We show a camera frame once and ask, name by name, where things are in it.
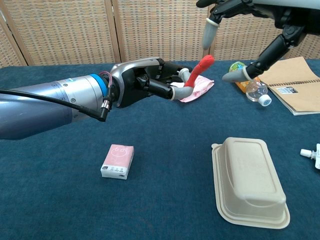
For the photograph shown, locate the white spouted drink pouch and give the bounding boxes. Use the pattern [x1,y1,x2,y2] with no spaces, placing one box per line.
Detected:
[300,143,320,171]

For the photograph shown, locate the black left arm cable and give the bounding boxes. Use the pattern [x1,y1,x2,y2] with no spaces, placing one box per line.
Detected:
[0,88,113,123]

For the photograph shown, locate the beige pulp food container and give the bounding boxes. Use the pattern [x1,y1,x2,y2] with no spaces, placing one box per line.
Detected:
[211,136,291,230]

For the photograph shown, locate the brown spiral notebook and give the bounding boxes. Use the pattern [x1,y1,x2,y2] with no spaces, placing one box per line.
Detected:
[259,56,320,116]

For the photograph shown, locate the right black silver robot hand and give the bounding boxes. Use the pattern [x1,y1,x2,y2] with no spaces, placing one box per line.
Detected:
[196,0,320,83]

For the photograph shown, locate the orange label plastic bottle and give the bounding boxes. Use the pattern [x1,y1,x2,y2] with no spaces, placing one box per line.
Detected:
[229,62,273,108]

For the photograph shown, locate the blue felt table cover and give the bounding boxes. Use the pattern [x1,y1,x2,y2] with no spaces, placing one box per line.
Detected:
[0,59,320,240]

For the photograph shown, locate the pink pocket tissue pack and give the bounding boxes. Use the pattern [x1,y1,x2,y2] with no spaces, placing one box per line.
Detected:
[100,144,135,180]

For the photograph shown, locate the pink white wet wipes pack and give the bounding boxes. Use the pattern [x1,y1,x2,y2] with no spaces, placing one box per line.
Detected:
[172,76,215,103]

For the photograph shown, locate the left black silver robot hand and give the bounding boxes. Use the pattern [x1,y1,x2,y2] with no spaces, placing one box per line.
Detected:
[109,57,198,109]

